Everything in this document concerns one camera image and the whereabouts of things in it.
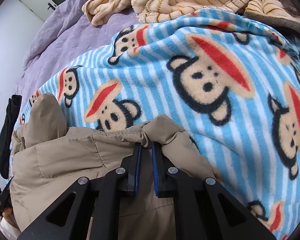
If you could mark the folded black garment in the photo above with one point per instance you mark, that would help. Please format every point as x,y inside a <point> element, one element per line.
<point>12,112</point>

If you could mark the beige striped fleece garment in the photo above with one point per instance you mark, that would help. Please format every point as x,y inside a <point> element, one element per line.
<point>276,13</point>

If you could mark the monkey print striped blanket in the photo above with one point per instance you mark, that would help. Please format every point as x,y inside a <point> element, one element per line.
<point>232,83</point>

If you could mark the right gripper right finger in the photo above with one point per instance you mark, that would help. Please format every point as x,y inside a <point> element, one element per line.
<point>203,208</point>

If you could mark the tan puffer jacket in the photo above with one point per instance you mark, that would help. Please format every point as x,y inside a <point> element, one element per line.
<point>49,156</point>

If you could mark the purple quilted duvet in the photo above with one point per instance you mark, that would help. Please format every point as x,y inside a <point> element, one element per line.
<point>65,35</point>

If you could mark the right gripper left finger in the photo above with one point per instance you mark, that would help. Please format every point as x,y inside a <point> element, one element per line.
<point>89,209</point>

